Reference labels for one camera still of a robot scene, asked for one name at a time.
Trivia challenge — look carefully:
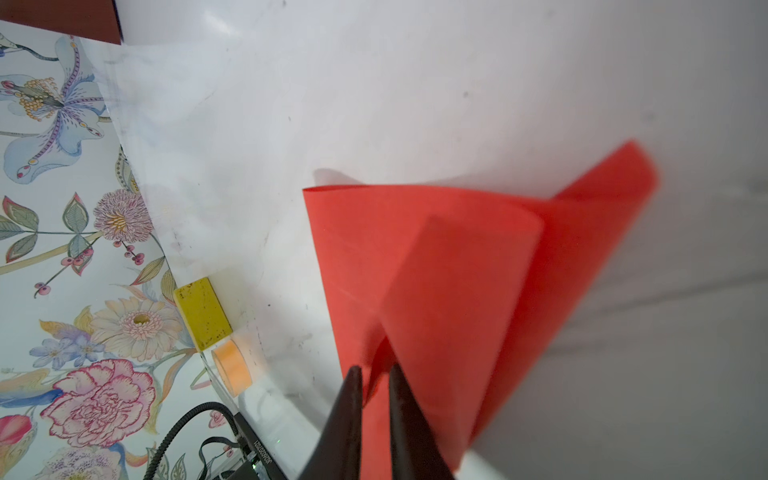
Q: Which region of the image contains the red square paper sheet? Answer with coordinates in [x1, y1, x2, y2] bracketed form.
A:
[303, 142, 658, 479]

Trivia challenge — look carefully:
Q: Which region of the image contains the black corrugated cable left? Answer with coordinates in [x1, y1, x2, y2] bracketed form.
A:
[142, 401, 241, 480]

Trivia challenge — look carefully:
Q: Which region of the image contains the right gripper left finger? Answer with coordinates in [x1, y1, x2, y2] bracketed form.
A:
[299, 366, 364, 480]

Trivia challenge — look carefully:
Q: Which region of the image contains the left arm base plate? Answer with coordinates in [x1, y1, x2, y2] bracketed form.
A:
[228, 413, 287, 480]

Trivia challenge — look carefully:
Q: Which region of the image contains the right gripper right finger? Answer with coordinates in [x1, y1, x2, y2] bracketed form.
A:
[389, 364, 455, 480]

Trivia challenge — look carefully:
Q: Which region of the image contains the yellow block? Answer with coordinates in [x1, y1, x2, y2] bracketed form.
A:
[173, 277, 233, 352]

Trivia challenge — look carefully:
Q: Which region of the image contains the brown wooden metronome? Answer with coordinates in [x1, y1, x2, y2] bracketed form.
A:
[1, 0, 122, 45]

